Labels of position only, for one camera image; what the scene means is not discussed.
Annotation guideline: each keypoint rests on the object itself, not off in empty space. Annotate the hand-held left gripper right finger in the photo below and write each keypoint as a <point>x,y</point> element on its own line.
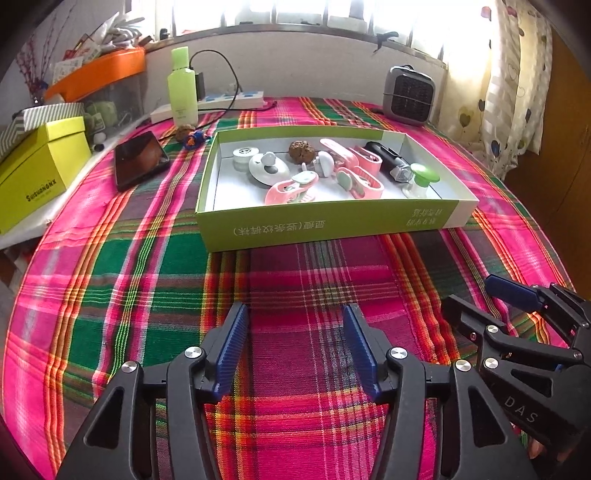
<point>360,350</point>

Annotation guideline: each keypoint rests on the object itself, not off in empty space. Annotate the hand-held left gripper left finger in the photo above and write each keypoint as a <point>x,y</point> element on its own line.
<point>231,350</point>

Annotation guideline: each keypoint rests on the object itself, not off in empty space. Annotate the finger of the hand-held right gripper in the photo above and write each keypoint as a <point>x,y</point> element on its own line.
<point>512,293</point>
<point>466,323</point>

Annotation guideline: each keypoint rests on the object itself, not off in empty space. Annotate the green cardboard box tray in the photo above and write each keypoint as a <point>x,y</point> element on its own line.
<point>300,226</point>

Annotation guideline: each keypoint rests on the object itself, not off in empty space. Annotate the green-capped white device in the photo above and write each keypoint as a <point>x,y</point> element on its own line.
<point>425,173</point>

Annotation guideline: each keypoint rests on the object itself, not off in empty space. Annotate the pink clip with grey pads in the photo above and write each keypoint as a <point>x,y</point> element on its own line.
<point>286,191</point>
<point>364,187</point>

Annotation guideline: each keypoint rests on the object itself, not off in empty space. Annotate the black flashlight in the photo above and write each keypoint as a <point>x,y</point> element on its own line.
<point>390,159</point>

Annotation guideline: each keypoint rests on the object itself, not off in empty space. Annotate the white oval roller massager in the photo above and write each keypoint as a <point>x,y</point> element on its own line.
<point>268,170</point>

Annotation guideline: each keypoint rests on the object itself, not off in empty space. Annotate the pink white clip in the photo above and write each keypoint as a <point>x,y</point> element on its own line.
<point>369,161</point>

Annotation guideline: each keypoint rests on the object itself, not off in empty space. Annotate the white round smiley massager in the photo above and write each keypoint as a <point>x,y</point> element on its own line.
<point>325,164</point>

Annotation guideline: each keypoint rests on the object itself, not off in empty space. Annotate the large brown walnut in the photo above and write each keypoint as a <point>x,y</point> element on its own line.
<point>301,151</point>

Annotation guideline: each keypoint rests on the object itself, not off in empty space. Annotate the pink green plaid tablecloth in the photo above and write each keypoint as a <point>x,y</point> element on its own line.
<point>138,286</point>

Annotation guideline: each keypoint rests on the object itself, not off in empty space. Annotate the white round cap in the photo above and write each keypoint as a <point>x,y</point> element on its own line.
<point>243,156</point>

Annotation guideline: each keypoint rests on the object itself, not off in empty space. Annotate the patterned white curtain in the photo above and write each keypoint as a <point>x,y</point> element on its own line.
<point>512,92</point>

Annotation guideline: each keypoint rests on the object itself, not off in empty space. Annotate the black smartphone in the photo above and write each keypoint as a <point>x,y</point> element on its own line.
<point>141,159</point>

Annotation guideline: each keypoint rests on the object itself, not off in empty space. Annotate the small brown walnut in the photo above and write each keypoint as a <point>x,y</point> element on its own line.
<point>182,133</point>

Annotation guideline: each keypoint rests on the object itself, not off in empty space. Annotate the small grey heater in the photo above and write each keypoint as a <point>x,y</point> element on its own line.
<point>410,94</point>

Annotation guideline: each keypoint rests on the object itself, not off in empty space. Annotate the white power strip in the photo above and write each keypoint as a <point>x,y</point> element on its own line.
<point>231,99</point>

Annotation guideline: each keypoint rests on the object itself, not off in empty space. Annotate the yellow-green shoe box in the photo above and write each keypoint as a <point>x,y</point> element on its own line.
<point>37,175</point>

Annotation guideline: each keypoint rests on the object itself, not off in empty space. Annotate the light green bottle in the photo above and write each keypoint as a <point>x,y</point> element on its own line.
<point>182,92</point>

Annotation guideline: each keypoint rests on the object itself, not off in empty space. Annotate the black charger adapter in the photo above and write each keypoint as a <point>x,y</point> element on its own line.
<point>200,85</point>

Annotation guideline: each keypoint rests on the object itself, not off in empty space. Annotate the green plush toy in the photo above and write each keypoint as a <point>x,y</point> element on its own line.
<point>99,115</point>

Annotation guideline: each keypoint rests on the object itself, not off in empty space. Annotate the grey white striped box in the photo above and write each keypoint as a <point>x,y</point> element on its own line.
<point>41,113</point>

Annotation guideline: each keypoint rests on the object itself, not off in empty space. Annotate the clear bin with orange lid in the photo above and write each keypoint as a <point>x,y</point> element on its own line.
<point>101,67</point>

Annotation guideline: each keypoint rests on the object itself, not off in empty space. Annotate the dried flower branches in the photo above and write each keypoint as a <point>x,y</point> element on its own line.
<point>32,64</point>

